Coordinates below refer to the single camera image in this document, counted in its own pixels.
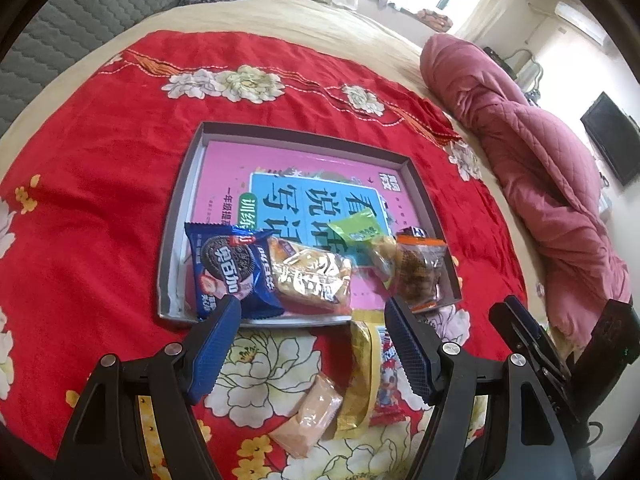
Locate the peach wafer packet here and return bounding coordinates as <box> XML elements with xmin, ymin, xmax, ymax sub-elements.
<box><xmin>268</xmin><ymin>372</ymin><xmax>345</xmax><ymax>459</ymax></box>

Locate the green snack packet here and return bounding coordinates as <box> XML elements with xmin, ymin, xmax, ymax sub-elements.
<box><xmin>330</xmin><ymin>207</ymin><xmax>401</xmax><ymax>287</ymax></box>

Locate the blue cookie packet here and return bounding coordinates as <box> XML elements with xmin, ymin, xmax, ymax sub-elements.
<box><xmin>183</xmin><ymin>220</ymin><xmax>286</xmax><ymax>322</ymax></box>

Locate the metal frame chair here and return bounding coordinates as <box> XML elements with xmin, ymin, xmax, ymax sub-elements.
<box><xmin>499</xmin><ymin>48</ymin><xmax>544</xmax><ymax>97</ymax></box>

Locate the black television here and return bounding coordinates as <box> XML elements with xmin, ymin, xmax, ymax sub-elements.
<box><xmin>579</xmin><ymin>92</ymin><xmax>640</xmax><ymax>187</ymax></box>

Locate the grey shallow box tray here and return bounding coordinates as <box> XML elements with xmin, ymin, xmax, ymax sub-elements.
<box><xmin>155</xmin><ymin>120</ymin><xmax>462</xmax><ymax>330</ymax></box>

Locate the red cartoon snack packet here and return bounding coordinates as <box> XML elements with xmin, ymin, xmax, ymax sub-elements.
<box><xmin>369</xmin><ymin>325</ymin><xmax>417</xmax><ymax>427</ymax></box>

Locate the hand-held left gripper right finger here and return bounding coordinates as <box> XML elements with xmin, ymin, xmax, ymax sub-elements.
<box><xmin>384</xmin><ymin>296</ymin><xmax>581</xmax><ymax>480</ymax></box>

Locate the red floral blanket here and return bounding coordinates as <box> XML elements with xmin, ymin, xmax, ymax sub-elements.
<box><xmin>0</xmin><ymin>30</ymin><xmax>527</xmax><ymax>480</ymax></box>

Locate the grey quilted headboard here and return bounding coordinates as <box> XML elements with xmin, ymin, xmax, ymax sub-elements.
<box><xmin>0</xmin><ymin>0</ymin><xmax>224</xmax><ymax>137</ymax></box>

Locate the pink quilted duvet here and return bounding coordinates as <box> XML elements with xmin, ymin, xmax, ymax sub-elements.
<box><xmin>420</xmin><ymin>33</ymin><xmax>634</xmax><ymax>352</ymax></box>

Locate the beige bed sheet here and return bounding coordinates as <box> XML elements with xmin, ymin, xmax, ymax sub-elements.
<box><xmin>0</xmin><ymin>0</ymin><xmax>576</xmax><ymax>352</ymax></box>

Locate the colourful cloth on windowsill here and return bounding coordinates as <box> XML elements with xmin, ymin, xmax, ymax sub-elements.
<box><xmin>414</xmin><ymin>8</ymin><xmax>454</xmax><ymax>31</ymax></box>

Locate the rice cracker packet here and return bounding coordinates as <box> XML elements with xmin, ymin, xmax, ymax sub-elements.
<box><xmin>266</xmin><ymin>237</ymin><xmax>354</xmax><ymax>316</ymax></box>

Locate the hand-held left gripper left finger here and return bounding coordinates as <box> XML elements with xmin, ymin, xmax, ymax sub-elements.
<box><xmin>52</xmin><ymin>294</ymin><xmax>244</xmax><ymax>480</ymax></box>

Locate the yellow snack packet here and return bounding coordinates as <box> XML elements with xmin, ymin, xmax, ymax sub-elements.
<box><xmin>334</xmin><ymin>317</ymin><xmax>387</xmax><ymax>441</ymax></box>

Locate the white air conditioner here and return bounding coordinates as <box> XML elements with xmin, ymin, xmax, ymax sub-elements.
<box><xmin>554</xmin><ymin>2</ymin><xmax>607</xmax><ymax>44</ymax></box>

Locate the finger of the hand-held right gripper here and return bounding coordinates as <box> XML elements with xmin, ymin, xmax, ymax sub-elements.
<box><xmin>488</xmin><ymin>302</ymin><xmax>571</xmax><ymax>386</ymax></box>
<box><xmin>503</xmin><ymin>295</ymin><xmax>553</xmax><ymax>348</ymax></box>

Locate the orange-top clear snack packet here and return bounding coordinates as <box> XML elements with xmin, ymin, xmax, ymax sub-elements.
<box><xmin>394</xmin><ymin>232</ymin><xmax>449</xmax><ymax>312</ymax></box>

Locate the pink and blue book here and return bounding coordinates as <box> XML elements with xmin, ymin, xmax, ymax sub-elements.
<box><xmin>187</xmin><ymin>140</ymin><xmax>437</xmax><ymax>319</ymax></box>

